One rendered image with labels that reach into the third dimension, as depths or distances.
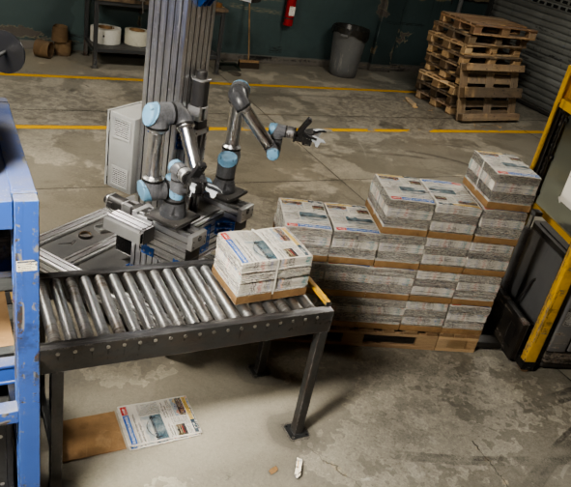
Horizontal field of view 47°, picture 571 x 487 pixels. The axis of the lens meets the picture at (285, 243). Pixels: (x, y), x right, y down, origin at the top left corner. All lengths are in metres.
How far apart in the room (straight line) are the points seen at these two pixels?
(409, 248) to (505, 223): 0.60
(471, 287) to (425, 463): 1.20
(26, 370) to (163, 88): 1.80
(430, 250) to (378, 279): 0.36
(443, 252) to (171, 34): 2.02
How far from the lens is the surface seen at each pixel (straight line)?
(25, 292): 2.31
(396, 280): 4.11
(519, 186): 4.09
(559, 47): 11.61
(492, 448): 4.00
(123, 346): 2.80
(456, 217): 4.02
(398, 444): 3.76
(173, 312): 2.95
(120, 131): 3.91
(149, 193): 3.51
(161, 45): 3.66
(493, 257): 4.27
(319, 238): 3.83
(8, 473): 2.99
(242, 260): 2.94
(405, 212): 3.89
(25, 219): 2.17
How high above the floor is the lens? 2.51
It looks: 28 degrees down
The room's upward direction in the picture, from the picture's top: 11 degrees clockwise
